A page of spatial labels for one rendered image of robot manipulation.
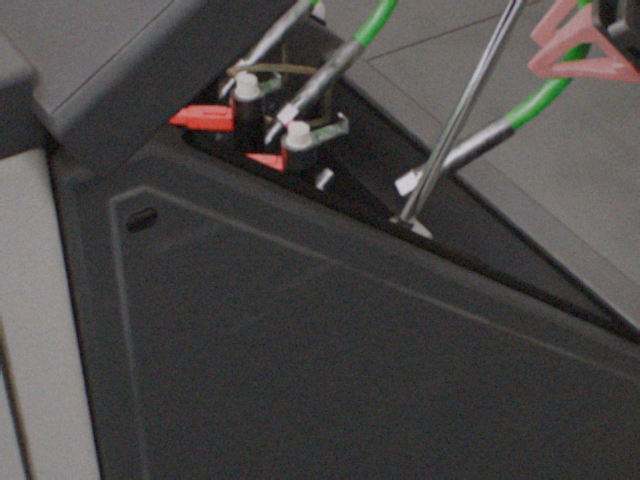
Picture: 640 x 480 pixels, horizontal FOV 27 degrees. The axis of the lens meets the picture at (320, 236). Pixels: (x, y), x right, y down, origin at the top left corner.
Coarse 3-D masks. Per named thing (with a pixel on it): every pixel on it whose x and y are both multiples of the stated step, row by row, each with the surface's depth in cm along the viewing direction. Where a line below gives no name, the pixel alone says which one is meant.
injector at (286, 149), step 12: (288, 132) 105; (312, 144) 103; (288, 156) 104; (300, 156) 103; (312, 156) 104; (288, 168) 105; (300, 168) 104; (312, 168) 105; (312, 180) 106; (324, 180) 108
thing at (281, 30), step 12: (300, 0) 117; (312, 0) 117; (288, 12) 117; (300, 12) 117; (276, 24) 118; (288, 24) 117; (300, 24) 118; (264, 36) 118; (276, 36) 117; (288, 36) 118; (252, 48) 118; (264, 48) 117; (276, 48) 118; (240, 60) 118; (252, 60) 117; (264, 60) 118; (252, 72) 118
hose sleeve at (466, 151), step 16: (480, 128) 96; (496, 128) 96; (512, 128) 96; (464, 144) 97; (480, 144) 96; (496, 144) 96; (448, 160) 97; (464, 160) 97; (416, 176) 98; (448, 176) 97
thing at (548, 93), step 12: (588, 0) 89; (576, 48) 92; (588, 48) 92; (564, 60) 93; (576, 60) 93; (552, 84) 94; (564, 84) 94; (540, 96) 95; (552, 96) 94; (516, 108) 96; (528, 108) 95; (540, 108) 95; (516, 120) 95; (528, 120) 96
